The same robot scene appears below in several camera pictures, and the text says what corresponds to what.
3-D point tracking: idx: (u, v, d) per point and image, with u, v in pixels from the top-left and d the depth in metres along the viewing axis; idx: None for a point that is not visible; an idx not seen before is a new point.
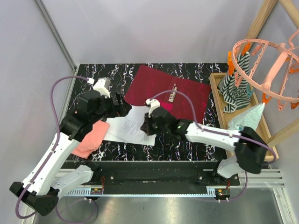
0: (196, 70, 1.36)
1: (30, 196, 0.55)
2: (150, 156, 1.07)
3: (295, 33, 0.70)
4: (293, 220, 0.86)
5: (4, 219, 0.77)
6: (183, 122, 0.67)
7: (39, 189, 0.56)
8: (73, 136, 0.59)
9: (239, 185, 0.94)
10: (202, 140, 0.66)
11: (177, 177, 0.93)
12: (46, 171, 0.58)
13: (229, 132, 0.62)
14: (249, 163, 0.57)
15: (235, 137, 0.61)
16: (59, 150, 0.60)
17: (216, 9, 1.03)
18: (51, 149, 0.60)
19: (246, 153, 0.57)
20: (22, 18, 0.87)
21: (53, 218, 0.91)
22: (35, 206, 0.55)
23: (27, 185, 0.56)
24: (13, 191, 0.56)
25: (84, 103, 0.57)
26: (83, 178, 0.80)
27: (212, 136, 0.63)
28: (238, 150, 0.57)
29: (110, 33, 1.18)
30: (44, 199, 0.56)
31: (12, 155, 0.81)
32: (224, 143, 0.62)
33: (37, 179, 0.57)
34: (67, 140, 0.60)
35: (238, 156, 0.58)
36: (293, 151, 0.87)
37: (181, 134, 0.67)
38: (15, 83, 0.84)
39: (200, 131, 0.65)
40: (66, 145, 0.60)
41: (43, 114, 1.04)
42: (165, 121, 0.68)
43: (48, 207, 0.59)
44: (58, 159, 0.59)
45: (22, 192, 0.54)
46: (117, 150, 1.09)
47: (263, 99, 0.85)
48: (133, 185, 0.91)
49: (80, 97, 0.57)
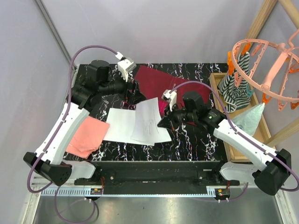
0: (196, 70, 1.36)
1: (44, 164, 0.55)
2: (150, 156, 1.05)
3: (295, 34, 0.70)
4: (293, 220, 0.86)
5: (3, 219, 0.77)
6: (216, 113, 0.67)
7: (52, 157, 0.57)
8: (82, 104, 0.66)
9: (239, 185, 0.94)
10: (230, 143, 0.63)
11: (177, 177, 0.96)
12: (58, 141, 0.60)
13: (266, 149, 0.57)
14: (270, 185, 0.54)
15: (270, 157, 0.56)
16: (69, 119, 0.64)
17: (216, 9, 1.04)
18: (61, 119, 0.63)
19: (275, 177, 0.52)
20: (22, 18, 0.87)
21: (52, 218, 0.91)
22: (50, 174, 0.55)
23: (41, 154, 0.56)
24: (27, 161, 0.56)
25: (94, 72, 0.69)
26: (86, 171, 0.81)
27: (243, 143, 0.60)
28: (268, 170, 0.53)
29: (110, 33, 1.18)
30: (58, 168, 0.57)
31: (12, 154, 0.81)
32: (253, 155, 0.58)
33: (50, 148, 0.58)
34: (77, 109, 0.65)
35: (264, 175, 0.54)
36: (293, 151, 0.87)
37: (208, 124, 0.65)
38: (15, 83, 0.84)
39: (233, 133, 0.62)
40: (76, 115, 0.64)
41: (42, 114, 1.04)
42: (195, 106, 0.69)
43: (62, 178, 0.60)
44: (68, 128, 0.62)
45: (38, 160, 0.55)
46: (117, 150, 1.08)
47: (263, 99, 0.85)
48: (133, 185, 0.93)
49: (90, 66, 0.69)
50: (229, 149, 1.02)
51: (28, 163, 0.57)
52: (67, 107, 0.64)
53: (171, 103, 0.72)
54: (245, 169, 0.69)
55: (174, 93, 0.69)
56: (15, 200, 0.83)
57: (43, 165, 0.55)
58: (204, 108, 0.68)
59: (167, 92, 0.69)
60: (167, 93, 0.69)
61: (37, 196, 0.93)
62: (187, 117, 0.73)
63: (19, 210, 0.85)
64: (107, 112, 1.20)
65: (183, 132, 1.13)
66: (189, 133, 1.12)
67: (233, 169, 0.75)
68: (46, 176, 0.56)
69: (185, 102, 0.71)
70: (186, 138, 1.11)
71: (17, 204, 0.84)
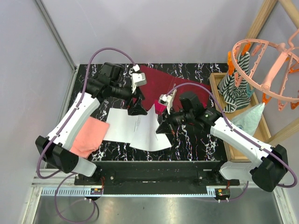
0: (196, 70, 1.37)
1: (56, 148, 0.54)
2: (150, 156, 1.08)
3: (295, 34, 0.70)
4: (293, 220, 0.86)
5: (3, 219, 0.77)
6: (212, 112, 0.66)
7: (64, 141, 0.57)
8: (96, 94, 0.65)
9: (239, 185, 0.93)
10: (226, 140, 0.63)
11: (177, 177, 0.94)
12: (70, 126, 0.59)
13: (262, 145, 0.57)
14: (266, 180, 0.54)
15: (266, 152, 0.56)
16: (82, 107, 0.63)
17: (216, 9, 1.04)
18: (75, 106, 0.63)
19: (271, 172, 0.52)
20: (22, 18, 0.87)
21: (53, 218, 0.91)
22: (61, 158, 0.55)
23: (53, 137, 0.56)
24: (39, 144, 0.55)
25: (108, 68, 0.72)
26: (87, 169, 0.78)
27: (239, 140, 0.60)
28: (264, 165, 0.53)
29: (110, 33, 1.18)
30: (68, 153, 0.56)
31: (12, 154, 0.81)
32: (249, 151, 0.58)
33: (62, 132, 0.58)
34: (90, 99, 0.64)
35: (259, 170, 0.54)
36: (293, 151, 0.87)
37: (205, 122, 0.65)
38: (15, 83, 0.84)
39: (229, 129, 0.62)
40: (89, 103, 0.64)
41: (42, 114, 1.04)
42: (191, 106, 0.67)
43: (71, 164, 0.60)
44: (81, 115, 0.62)
45: (50, 142, 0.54)
46: (117, 150, 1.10)
47: (263, 99, 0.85)
48: (133, 185, 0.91)
49: (105, 64, 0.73)
50: (229, 149, 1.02)
51: (39, 147, 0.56)
52: (81, 95, 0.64)
53: (168, 107, 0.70)
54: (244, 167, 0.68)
55: (170, 96, 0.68)
56: (15, 200, 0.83)
57: (55, 148, 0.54)
58: (200, 107, 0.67)
59: (164, 95, 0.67)
60: (163, 97, 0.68)
61: (37, 196, 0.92)
62: (186, 119, 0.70)
63: (19, 210, 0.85)
64: (107, 112, 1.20)
65: (183, 132, 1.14)
66: (189, 133, 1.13)
67: (232, 168, 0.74)
68: (57, 160, 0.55)
69: (182, 102, 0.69)
70: (185, 138, 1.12)
71: (17, 204, 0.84)
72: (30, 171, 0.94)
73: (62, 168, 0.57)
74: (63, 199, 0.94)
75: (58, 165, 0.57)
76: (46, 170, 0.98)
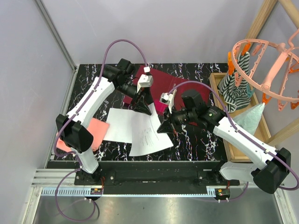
0: (196, 70, 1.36)
1: (75, 125, 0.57)
2: (150, 157, 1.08)
3: (295, 34, 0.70)
4: (293, 220, 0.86)
5: (3, 220, 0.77)
6: (216, 111, 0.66)
7: (83, 119, 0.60)
8: (111, 79, 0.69)
9: (239, 186, 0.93)
10: (230, 141, 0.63)
11: (177, 177, 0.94)
12: (88, 107, 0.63)
13: (266, 148, 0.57)
14: (269, 184, 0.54)
15: (270, 156, 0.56)
16: (100, 89, 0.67)
17: (216, 9, 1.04)
18: (93, 88, 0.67)
19: (274, 175, 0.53)
20: (22, 18, 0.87)
21: (53, 218, 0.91)
22: (81, 135, 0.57)
23: (73, 115, 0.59)
24: (58, 121, 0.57)
25: (124, 62, 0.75)
26: (91, 163, 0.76)
27: (243, 141, 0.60)
28: (268, 169, 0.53)
29: (110, 33, 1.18)
30: (86, 131, 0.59)
31: (12, 154, 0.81)
32: (254, 154, 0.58)
33: (81, 111, 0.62)
34: (107, 82, 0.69)
35: (263, 173, 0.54)
36: (293, 151, 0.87)
37: (209, 122, 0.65)
38: (15, 83, 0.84)
39: (233, 131, 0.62)
40: (105, 86, 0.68)
41: (43, 114, 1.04)
42: (194, 104, 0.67)
43: (87, 143, 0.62)
44: (98, 97, 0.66)
45: (70, 120, 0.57)
46: (117, 150, 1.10)
47: (263, 99, 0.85)
48: (133, 185, 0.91)
49: (122, 59, 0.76)
50: (229, 148, 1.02)
51: (58, 124, 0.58)
52: (98, 79, 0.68)
53: (170, 106, 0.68)
54: (244, 167, 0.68)
55: (172, 95, 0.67)
56: (16, 200, 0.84)
57: (74, 125, 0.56)
58: (203, 106, 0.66)
59: (165, 94, 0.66)
60: (165, 95, 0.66)
61: (37, 196, 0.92)
62: (188, 118, 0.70)
63: (19, 210, 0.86)
64: (107, 112, 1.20)
65: (183, 132, 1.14)
66: (189, 133, 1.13)
67: (233, 169, 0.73)
68: (75, 137, 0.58)
69: (184, 101, 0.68)
70: (185, 138, 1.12)
71: (17, 204, 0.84)
72: (30, 171, 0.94)
73: (79, 146, 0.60)
74: (64, 199, 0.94)
75: (75, 143, 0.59)
76: (46, 170, 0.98)
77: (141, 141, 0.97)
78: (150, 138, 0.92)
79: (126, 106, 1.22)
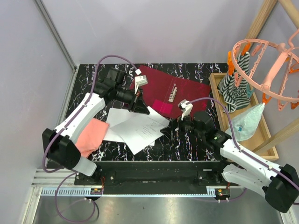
0: (196, 70, 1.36)
1: (63, 139, 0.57)
2: (150, 156, 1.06)
3: (295, 33, 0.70)
4: (293, 220, 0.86)
5: (4, 220, 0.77)
6: (221, 134, 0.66)
7: (71, 133, 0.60)
8: (103, 94, 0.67)
9: (239, 186, 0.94)
10: (236, 161, 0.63)
11: (177, 177, 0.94)
12: (78, 121, 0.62)
13: (270, 164, 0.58)
14: (278, 200, 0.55)
15: (274, 172, 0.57)
16: (90, 105, 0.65)
17: (216, 10, 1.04)
18: (83, 103, 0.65)
19: (281, 192, 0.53)
20: (21, 19, 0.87)
21: (53, 218, 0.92)
22: (67, 150, 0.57)
23: (61, 129, 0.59)
24: (45, 136, 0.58)
25: (114, 73, 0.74)
26: (88, 167, 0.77)
27: (247, 160, 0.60)
28: (274, 185, 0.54)
29: (110, 34, 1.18)
30: (74, 146, 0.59)
31: (11, 154, 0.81)
32: (259, 172, 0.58)
33: (70, 126, 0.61)
34: (98, 98, 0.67)
35: (269, 190, 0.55)
36: (293, 151, 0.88)
37: (214, 144, 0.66)
38: (15, 83, 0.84)
39: (238, 151, 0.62)
40: (96, 101, 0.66)
41: (43, 114, 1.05)
42: (204, 128, 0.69)
43: (72, 160, 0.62)
44: (88, 112, 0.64)
45: (57, 134, 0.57)
46: (116, 150, 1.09)
47: (263, 99, 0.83)
48: (134, 185, 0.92)
49: (111, 70, 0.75)
50: None
51: (45, 139, 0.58)
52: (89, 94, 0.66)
53: (184, 114, 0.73)
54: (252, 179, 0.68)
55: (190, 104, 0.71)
56: (16, 200, 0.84)
57: (61, 140, 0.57)
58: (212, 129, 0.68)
59: (184, 102, 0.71)
60: (183, 103, 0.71)
61: (37, 196, 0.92)
62: (193, 130, 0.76)
63: (19, 211, 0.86)
64: (107, 112, 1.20)
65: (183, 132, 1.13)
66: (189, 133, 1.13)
67: (237, 174, 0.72)
68: (61, 152, 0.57)
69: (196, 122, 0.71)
70: (185, 138, 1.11)
71: (17, 204, 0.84)
72: (30, 171, 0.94)
73: (65, 162, 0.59)
74: (64, 199, 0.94)
75: (60, 160, 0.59)
76: (46, 170, 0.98)
77: (145, 132, 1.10)
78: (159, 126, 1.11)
79: None
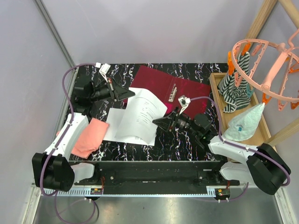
0: (196, 70, 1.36)
1: (56, 159, 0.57)
2: (150, 156, 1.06)
3: (295, 34, 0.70)
4: (293, 220, 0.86)
5: (4, 220, 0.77)
6: (212, 134, 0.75)
7: (63, 151, 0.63)
8: (85, 113, 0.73)
9: (239, 185, 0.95)
10: (223, 151, 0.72)
11: (177, 177, 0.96)
12: (67, 139, 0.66)
13: (247, 146, 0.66)
14: (261, 178, 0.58)
15: (251, 151, 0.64)
16: (75, 122, 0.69)
17: (216, 9, 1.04)
18: (68, 122, 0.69)
19: (258, 168, 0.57)
20: (21, 18, 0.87)
21: (53, 218, 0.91)
22: (63, 169, 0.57)
23: (53, 150, 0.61)
24: (36, 162, 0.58)
25: (80, 91, 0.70)
26: (86, 171, 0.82)
27: (230, 148, 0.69)
28: (251, 162, 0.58)
29: (110, 33, 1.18)
30: (67, 165, 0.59)
31: (11, 153, 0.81)
32: (240, 155, 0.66)
33: (60, 145, 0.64)
34: (81, 115, 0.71)
35: (250, 168, 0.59)
36: (293, 151, 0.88)
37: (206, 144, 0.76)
38: (15, 82, 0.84)
39: (222, 143, 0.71)
40: (81, 119, 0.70)
41: (43, 114, 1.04)
42: (202, 130, 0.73)
43: (68, 181, 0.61)
44: (74, 130, 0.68)
45: (49, 157, 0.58)
46: (117, 150, 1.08)
47: (263, 99, 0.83)
48: (133, 185, 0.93)
49: (75, 87, 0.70)
50: None
51: (36, 165, 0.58)
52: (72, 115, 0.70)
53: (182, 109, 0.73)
54: (245, 168, 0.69)
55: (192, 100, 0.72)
56: (16, 200, 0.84)
57: (55, 160, 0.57)
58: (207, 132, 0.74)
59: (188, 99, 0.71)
60: (187, 99, 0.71)
61: (37, 196, 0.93)
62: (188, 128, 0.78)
63: (19, 211, 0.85)
64: (107, 112, 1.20)
65: (183, 132, 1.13)
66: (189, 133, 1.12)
67: (232, 169, 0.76)
68: (56, 173, 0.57)
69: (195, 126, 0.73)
70: (185, 138, 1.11)
71: (17, 204, 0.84)
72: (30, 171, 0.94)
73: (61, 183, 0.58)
74: (63, 199, 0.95)
75: (55, 182, 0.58)
76: None
77: (145, 121, 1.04)
78: (153, 110, 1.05)
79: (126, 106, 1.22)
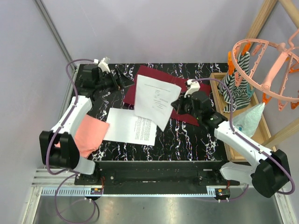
0: (196, 70, 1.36)
1: (62, 136, 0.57)
2: (150, 156, 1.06)
3: (295, 34, 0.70)
4: (293, 220, 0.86)
5: (4, 219, 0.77)
6: (217, 115, 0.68)
7: (69, 129, 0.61)
8: (89, 95, 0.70)
9: (239, 185, 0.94)
10: (229, 143, 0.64)
11: (177, 177, 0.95)
12: (72, 119, 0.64)
13: (261, 147, 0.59)
14: (264, 184, 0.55)
15: (264, 156, 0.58)
16: (79, 104, 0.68)
17: (216, 9, 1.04)
18: (73, 104, 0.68)
19: (266, 174, 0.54)
20: (21, 18, 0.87)
21: (52, 218, 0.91)
22: (69, 144, 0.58)
23: (58, 128, 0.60)
24: (43, 140, 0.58)
25: (88, 73, 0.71)
26: (88, 166, 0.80)
27: (239, 142, 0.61)
28: (261, 167, 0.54)
29: (110, 33, 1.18)
30: (73, 143, 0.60)
31: (11, 152, 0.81)
32: (250, 155, 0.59)
33: (66, 124, 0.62)
34: (85, 98, 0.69)
35: (257, 171, 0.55)
36: (293, 151, 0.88)
37: (210, 125, 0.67)
38: (15, 82, 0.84)
39: (231, 132, 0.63)
40: (84, 101, 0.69)
41: (43, 114, 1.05)
42: (201, 107, 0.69)
43: (74, 160, 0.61)
44: (79, 111, 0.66)
45: (55, 134, 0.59)
46: (117, 150, 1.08)
47: (263, 99, 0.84)
48: (133, 185, 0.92)
49: (84, 70, 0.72)
50: (229, 148, 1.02)
51: (43, 143, 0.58)
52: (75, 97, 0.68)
53: (188, 92, 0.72)
54: (245, 169, 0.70)
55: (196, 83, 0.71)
56: (16, 199, 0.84)
57: (61, 136, 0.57)
58: (210, 110, 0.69)
59: (190, 80, 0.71)
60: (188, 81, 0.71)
61: (37, 196, 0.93)
62: (190, 109, 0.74)
63: (19, 211, 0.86)
64: (107, 112, 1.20)
65: (183, 132, 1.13)
66: (189, 133, 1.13)
67: (233, 169, 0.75)
68: (63, 150, 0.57)
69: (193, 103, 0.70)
70: (185, 138, 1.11)
71: (17, 204, 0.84)
72: (30, 171, 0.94)
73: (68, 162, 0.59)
74: (64, 199, 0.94)
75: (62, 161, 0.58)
76: (46, 170, 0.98)
77: (160, 107, 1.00)
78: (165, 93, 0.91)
79: (126, 106, 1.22)
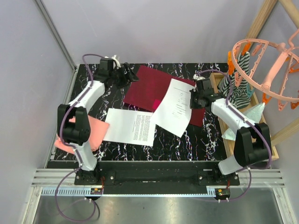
0: (196, 70, 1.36)
1: (78, 110, 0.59)
2: (150, 156, 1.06)
3: (295, 33, 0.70)
4: (293, 220, 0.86)
5: (4, 219, 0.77)
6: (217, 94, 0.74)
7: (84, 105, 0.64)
8: (103, 80, 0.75)
9: (239, 185, 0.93)
10: (223, 116, 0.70)
11: (177, 177, 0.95)
12: (87, 97, 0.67)
13: (246, 118, 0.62)
14: (240, 150, 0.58)
15: (247, 124, 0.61)
16: (94, 87, 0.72)
17: (216, 9, 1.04)
18: (88, 86, 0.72)
19: (244, 139, 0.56)
20: (21, 18, 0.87)
21: (53, 217, 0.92)
22: (83, 119, 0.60)
23: (74, 102, 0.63)
24: (60, 112, 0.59)
25: (105, 63, 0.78)
26: (91, 159, 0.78)
27: (230, 114, 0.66)
28: (240, 131, 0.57)
29: (110, 33, 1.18)
30: (86, 118, 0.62)
31: (11, 152, 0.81)
32: (235, 123, 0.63)
33: (82, 101, 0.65)
34: (99, 83, 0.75)
35: (236, 136, 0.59)
36: (293, 150, 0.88)
37: (208, 100, 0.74)
38: (15, 82, 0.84)
39: (224, 106, 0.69)
40: (98, 85, 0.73)
41: (43, 113, 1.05)
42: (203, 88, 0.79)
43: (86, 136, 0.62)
44: (94, 92, 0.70)
45: (71, 108, 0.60)
46: (117, 150, 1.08)
47: (263, 99, 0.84)
48: (133, 185, 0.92)
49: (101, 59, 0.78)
50: (229, 148, 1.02)
51: (60, 115, 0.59)
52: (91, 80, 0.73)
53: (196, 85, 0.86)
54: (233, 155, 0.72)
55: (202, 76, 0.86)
56: (16, 199, 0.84)
57: (78, 109, 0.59)
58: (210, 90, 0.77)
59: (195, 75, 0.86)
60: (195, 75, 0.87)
61: (37, 195, 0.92)
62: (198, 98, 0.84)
63: (19, 210, 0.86)
64: (107, 111, 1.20)
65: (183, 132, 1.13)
66: (189, 133, 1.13)
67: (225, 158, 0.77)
68: (78, 123, 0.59)
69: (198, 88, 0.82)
70: (185, 138, 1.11)
71: (17, 204, 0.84)
72: (30, 170, 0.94)
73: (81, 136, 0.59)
74: (64, 199, 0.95)
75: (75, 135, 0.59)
76: (46, 170, 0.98)
77: (180, 113, 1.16)
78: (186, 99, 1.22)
79: (126, 106, 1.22)
